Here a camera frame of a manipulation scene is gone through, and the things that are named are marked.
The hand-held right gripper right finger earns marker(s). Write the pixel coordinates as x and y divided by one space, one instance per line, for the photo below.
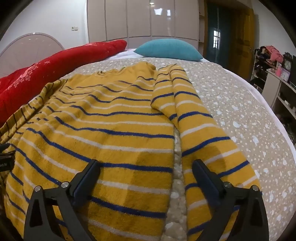
207 183

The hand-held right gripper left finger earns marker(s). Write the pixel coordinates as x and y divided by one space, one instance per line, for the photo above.
85 183

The yellow striped sweater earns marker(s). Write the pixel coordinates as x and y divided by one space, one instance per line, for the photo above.
115 115

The pink clothes pile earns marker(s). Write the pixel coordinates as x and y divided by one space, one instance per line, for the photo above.
274 53

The beige dotted bedspread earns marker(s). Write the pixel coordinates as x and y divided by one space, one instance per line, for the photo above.
231 104

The white shelf unit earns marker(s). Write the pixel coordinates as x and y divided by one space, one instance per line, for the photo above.
272 92

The white arched headboard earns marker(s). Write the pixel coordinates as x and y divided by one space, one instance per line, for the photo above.
27 48

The shoe rack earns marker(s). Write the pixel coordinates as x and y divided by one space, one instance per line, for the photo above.
260 69

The dark green door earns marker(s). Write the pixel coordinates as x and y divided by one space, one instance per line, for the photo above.
217 49

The pink box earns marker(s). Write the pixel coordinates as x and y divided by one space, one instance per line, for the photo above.
283 73

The white bed sheet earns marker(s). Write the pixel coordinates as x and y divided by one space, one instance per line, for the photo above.
129 52

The teal pillow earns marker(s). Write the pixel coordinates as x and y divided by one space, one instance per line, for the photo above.
168 49

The black table clock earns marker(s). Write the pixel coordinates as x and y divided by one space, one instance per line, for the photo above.
288 62

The wooden door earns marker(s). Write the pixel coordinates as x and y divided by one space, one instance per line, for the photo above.
242 41

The glossy beige wardrobe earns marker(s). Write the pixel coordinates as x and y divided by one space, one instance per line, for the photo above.
138 18

